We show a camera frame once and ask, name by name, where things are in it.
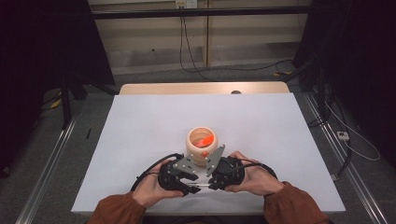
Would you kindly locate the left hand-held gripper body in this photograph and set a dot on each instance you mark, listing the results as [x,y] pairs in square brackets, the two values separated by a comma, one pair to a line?
[185,165]

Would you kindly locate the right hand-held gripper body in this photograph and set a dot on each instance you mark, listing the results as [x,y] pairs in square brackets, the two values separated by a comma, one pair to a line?
[230,174]

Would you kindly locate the clear ballpoint pen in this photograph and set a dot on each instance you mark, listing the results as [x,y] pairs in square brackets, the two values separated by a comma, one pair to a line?
[199,185]

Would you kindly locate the cream duck pen holder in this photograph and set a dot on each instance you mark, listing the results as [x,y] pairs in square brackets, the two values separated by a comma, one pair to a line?
[194,152]

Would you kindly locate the orange highlighter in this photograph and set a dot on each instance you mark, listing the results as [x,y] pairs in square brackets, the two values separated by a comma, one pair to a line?
[206,141]

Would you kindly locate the person's right hand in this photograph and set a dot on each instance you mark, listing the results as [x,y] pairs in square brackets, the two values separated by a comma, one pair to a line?
[258,180]

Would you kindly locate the person's left hand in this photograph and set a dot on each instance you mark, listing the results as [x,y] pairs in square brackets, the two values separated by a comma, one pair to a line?
[149,186]

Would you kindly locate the wooden table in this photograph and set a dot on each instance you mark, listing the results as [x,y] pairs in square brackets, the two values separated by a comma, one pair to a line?
[186,88]

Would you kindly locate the white power strip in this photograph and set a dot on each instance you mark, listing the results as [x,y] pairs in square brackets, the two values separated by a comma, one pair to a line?
[343,135]

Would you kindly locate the black metal stand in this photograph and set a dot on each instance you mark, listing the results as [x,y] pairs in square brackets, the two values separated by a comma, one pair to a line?
[320,93]

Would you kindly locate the black tripod stand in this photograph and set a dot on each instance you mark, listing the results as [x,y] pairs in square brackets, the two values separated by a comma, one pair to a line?
[66,99]

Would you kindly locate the black horizontal bar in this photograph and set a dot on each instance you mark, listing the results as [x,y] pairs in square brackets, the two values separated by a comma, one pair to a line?
[218,11]

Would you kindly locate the black curtain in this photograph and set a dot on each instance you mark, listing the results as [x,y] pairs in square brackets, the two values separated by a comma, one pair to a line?
[358,46]
[37,46]

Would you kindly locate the metal floor rail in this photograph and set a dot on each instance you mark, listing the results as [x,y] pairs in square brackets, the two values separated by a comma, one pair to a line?
[345,161]
[46,174]

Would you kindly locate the white wall socket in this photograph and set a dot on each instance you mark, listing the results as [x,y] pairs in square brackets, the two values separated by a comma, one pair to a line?
[186,3]

